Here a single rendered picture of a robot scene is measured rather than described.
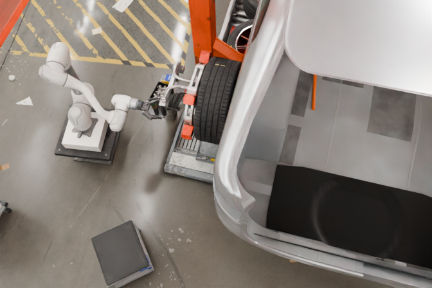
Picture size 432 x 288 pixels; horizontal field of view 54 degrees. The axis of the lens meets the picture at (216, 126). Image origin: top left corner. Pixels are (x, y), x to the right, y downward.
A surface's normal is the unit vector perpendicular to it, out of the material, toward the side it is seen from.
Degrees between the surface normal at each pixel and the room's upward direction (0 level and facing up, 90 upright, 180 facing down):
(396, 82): 31
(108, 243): 0
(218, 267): 0
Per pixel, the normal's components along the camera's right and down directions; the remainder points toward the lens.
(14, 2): -0.02, -0.46
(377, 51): -0.22, 0.02
